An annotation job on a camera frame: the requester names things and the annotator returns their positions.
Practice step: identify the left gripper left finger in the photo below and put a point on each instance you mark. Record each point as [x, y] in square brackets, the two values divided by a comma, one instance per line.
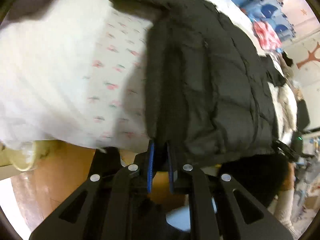
[100, 207]

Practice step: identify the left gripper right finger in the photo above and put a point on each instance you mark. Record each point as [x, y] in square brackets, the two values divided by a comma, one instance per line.
[230, 205]

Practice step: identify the black puffer jacket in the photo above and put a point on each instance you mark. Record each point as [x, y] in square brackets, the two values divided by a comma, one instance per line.
[207, 91]

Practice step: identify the cherry print bed sheet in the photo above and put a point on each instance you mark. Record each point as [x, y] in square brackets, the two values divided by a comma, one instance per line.
[75, 72]

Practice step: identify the pink checked cloth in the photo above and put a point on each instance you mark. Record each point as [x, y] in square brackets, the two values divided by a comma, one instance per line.
[267, 37]

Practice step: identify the whale print blue curtain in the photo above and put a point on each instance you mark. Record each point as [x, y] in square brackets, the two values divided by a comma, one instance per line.
[270, 11]

